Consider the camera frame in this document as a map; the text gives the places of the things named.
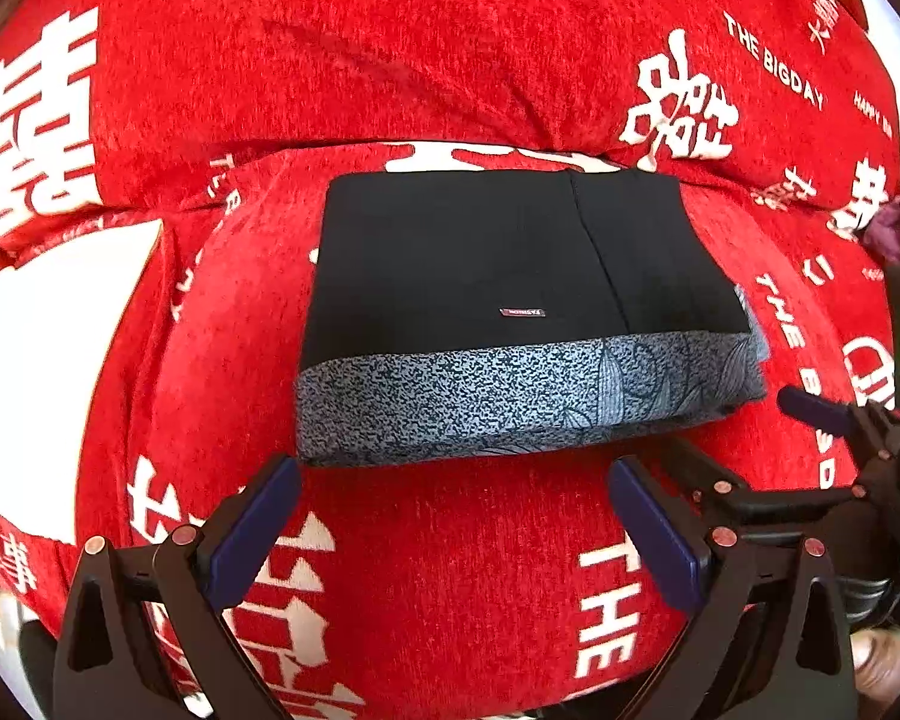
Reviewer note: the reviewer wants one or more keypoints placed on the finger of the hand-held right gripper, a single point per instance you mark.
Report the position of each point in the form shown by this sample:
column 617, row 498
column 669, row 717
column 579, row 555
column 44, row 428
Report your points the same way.
column 795, row 501
column 814, row 406

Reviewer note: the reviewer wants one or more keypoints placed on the person's right hand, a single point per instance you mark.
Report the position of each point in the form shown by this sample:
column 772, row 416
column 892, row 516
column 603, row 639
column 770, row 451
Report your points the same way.
column 886, row 661

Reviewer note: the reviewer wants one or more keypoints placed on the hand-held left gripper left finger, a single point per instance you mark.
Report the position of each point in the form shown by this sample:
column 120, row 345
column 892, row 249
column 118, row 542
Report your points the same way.
column 247, row 532

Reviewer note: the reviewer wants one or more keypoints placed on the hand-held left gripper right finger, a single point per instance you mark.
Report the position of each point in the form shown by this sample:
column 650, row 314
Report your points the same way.
column 660, row 540

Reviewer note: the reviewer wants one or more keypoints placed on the red printed sofa cover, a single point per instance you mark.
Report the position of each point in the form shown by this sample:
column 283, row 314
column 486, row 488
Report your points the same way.
column 420, row 37

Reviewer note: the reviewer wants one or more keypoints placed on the black pants with grey pattern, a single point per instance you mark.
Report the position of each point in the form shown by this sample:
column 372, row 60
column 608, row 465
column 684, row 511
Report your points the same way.
column 457, row 262

